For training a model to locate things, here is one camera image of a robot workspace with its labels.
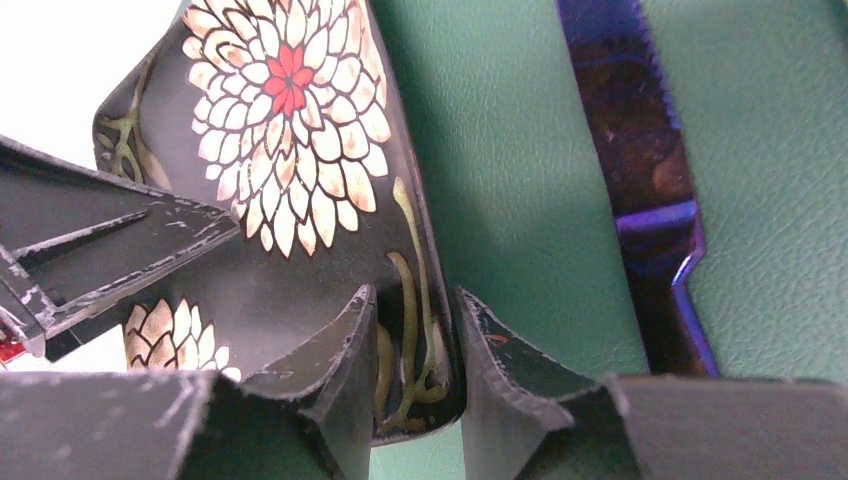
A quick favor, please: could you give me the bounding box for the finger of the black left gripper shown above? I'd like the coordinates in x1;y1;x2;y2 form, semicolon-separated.
1;137;238;357

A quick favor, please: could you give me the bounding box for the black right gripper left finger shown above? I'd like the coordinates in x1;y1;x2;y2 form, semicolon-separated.
1;285;377;479

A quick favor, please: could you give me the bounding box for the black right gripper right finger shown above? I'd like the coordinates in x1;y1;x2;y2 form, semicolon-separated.
455;288;847;479

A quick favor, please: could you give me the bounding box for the green placemat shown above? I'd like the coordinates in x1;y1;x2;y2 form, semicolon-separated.
367;0;848;480

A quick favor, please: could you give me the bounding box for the blue plastic knife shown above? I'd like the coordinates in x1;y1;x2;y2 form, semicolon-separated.
557;0;720;377

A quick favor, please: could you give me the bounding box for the black floral square plate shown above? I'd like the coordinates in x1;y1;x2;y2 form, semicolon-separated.
93;1;465;445

